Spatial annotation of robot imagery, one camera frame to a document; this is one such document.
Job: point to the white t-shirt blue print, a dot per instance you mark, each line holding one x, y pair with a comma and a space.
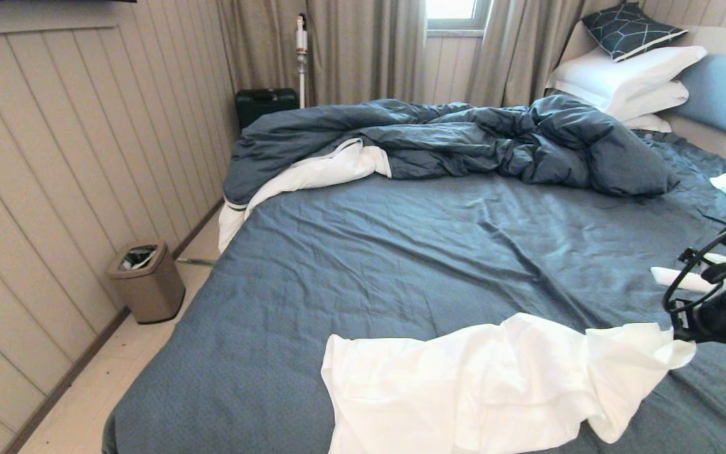
495, 378

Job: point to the dark blue crumpled duvet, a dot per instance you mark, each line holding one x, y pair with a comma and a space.
464, 140

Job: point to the blue bed with headboard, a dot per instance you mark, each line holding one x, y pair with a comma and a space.
401, 252

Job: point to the dark patterned pillow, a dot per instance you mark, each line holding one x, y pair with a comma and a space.
630, 31

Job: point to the beige curtain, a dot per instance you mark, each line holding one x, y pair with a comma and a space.
520, 57
350, 50

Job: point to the window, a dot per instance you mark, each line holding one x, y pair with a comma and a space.
454, 10

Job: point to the white stick vacuum cleaner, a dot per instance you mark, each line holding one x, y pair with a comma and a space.
301, 64

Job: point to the black suitcase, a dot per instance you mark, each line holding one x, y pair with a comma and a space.
266, 104

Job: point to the brown trash bin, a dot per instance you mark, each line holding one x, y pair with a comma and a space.
147, 287

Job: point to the beige bed headboard frame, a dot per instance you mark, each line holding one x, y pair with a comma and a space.
716, 142

